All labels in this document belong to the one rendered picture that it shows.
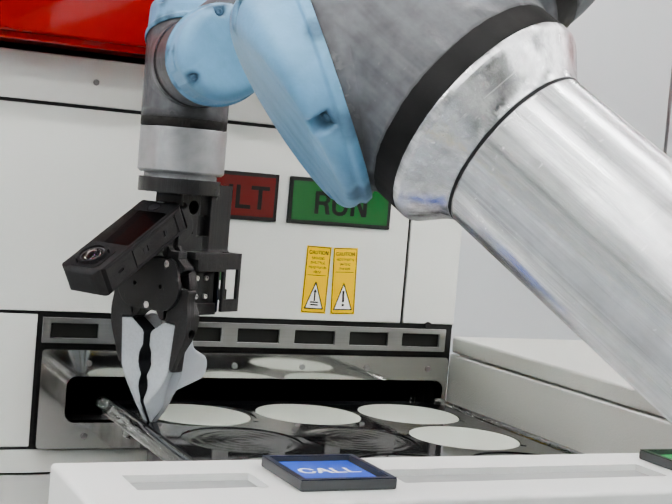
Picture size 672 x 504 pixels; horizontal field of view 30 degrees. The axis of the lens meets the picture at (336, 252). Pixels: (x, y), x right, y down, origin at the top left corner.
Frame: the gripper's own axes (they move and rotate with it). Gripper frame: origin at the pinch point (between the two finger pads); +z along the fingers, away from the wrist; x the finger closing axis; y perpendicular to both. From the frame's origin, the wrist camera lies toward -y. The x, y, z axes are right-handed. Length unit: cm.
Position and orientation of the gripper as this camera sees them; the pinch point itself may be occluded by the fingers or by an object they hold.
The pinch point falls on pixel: (145, 407)
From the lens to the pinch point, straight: 110.6
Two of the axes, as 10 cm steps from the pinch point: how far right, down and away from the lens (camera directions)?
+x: -8.1, -1.0, 5.8
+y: 5.8, 0.1, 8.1
